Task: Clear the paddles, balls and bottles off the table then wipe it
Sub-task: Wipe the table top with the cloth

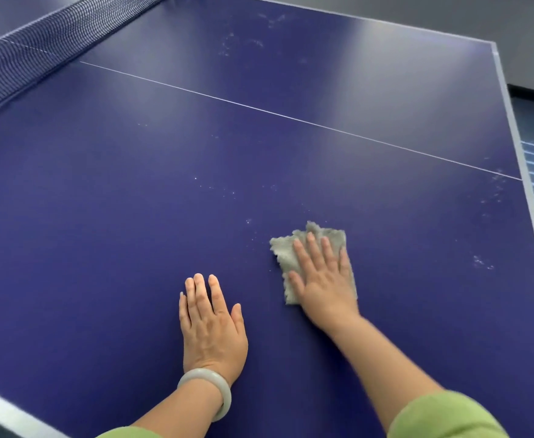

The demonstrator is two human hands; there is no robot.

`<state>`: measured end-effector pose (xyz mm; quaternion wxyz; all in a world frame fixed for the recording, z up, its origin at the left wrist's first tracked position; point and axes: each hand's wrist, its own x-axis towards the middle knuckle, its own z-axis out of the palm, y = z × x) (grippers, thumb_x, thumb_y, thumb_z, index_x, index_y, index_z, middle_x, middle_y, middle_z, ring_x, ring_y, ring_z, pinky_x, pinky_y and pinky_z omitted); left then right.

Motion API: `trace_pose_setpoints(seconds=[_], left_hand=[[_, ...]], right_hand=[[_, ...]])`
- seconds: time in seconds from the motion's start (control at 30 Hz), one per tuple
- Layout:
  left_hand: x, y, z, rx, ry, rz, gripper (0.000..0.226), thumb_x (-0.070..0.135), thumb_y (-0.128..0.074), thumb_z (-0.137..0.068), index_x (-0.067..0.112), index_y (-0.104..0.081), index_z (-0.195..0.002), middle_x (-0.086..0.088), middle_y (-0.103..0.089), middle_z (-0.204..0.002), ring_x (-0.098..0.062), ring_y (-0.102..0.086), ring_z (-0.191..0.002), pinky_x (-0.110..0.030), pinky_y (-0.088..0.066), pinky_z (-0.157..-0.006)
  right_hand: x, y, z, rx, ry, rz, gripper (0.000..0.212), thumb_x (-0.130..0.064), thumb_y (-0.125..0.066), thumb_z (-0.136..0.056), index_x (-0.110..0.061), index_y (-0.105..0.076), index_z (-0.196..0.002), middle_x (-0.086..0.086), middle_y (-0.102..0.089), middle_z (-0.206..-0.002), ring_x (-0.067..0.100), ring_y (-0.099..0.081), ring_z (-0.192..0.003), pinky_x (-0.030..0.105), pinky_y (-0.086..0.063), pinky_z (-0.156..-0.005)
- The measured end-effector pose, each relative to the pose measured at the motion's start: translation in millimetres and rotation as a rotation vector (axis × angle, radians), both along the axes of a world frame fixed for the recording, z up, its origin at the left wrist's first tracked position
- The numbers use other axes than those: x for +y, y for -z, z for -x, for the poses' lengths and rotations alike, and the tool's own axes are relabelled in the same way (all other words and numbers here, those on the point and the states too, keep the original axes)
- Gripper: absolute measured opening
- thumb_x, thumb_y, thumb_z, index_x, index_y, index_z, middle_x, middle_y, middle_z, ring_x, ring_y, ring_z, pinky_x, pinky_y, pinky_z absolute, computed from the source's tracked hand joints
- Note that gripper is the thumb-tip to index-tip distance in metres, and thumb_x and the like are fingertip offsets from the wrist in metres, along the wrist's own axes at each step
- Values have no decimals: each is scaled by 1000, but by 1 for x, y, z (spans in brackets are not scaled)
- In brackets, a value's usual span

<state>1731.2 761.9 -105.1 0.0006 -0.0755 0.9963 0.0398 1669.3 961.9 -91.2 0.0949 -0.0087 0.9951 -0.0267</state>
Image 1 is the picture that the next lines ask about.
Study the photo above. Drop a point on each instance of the person's left hand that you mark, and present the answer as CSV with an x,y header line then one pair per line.
x,y
212,337

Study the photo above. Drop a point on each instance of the person's right forearm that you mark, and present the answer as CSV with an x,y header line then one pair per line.
x,y
385,364

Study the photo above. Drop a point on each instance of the person's left forearm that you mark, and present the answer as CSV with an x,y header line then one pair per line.
x,y
180,410

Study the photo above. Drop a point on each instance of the dark table tennis net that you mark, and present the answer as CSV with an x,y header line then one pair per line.
x,y
34,45

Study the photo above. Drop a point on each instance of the grey cleaning cloth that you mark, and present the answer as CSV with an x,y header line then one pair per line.
x,y
283,250

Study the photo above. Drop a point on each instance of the blue table tennis table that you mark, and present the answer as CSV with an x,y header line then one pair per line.
x,y
157,177

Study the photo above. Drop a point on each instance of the person's right hand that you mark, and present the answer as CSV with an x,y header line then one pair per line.
x,y
328,291

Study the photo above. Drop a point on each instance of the green right sleeve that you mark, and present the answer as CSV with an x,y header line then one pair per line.
x,y
445,417

